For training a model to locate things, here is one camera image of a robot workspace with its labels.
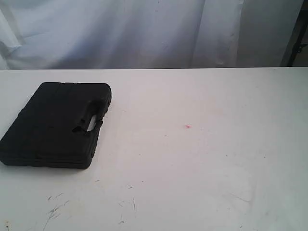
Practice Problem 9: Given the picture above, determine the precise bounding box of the black plastic tool case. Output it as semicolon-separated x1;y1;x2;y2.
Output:
0;82;112;169

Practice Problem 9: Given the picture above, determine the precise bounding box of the white backdrop curtain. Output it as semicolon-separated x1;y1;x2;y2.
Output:
0;0;303;69

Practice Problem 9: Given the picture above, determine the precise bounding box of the black metal stand pole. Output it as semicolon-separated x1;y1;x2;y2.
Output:
287;0;308;67

